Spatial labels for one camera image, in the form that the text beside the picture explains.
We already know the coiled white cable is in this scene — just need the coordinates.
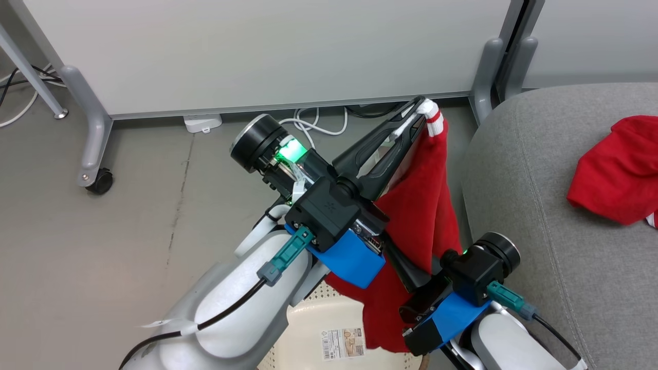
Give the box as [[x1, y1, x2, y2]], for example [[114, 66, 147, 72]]
[[279, 107, 349, 150]]

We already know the white power adapter box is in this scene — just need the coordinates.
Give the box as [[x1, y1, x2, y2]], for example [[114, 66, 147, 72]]
[[184, 114, 224, 134]]

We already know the short grey partition foot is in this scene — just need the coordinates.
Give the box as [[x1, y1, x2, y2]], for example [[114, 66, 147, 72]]
[[470, 37, 506, 127], [504, 36, 539, 101]]

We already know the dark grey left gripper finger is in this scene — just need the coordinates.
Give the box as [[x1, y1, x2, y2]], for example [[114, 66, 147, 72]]
[[333, 96, 427, 179]]

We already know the narrow white partition panel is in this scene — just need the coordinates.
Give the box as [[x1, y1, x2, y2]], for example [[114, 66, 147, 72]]
[[506, 0, 658, 91]]

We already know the white barcode label sticker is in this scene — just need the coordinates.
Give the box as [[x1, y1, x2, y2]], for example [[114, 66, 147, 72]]
[[321, 328, 367, 362]]

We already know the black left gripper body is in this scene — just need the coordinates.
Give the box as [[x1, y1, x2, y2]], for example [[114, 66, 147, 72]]
[[229, 114, 341, 200]]

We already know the black floor cable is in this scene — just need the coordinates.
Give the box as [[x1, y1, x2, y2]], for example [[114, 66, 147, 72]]
[[344, 102, 408, 119]]

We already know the black caster wheel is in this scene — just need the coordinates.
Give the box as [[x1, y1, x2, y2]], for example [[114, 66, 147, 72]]
[[85, 168, 115, 196]]

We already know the grey fabric sofa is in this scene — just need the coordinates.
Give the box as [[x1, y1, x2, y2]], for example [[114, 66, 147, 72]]
[[462, 82, 658, 370]]

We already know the black arm cable teal plug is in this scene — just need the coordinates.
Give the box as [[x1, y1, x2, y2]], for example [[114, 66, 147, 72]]
[[119, 226, 315, 370], [487, 281, 587, 368]]

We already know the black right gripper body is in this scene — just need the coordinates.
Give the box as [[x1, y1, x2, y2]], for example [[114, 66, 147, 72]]
[[399, 231, 521, 324]]

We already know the blue right camera mount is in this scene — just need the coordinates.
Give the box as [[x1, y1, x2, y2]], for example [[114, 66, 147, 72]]
[[431, 292, 492, 346]]

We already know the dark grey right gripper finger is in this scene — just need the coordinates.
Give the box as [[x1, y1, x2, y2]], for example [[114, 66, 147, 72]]
[[382, 238, 433, 293], [357, 119, 427, 199]]

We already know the black left arm cable teal plug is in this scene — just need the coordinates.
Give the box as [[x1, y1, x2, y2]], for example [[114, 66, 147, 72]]
[[119, 226, 315, 370]]

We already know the grey metal table leg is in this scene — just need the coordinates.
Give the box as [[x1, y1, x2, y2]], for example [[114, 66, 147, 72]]
[[0, 23, 69, 120]]

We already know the small black right mount block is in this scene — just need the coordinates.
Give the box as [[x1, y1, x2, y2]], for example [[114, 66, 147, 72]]
[[403, 319, 444, 357]]

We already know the thin white cable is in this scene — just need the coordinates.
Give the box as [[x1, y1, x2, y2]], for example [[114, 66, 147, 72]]
[[0, 64, 67, 128]]

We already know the black right arm cable teal plug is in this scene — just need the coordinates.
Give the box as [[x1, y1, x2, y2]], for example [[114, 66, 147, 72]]
[[487, 281, 587, 368]]

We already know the long grey partition foot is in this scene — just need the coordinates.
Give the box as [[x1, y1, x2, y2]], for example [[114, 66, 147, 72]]
[[59, 65, 114, 189]]

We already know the beige perforated laundry basket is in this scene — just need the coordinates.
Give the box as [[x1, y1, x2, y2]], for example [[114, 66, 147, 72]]
[[257, 280, 428, 370]]

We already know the wide white partition panel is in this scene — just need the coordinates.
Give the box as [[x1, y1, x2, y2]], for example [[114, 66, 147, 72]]
[[10, 0, 526, 120]]

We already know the red garment white striped cuff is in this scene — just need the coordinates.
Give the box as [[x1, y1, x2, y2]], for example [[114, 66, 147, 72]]
[[324, 98, 463, 355]]

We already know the thin black cable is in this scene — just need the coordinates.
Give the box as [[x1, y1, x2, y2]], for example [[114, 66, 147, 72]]
[[0, 64, 65, 109]]

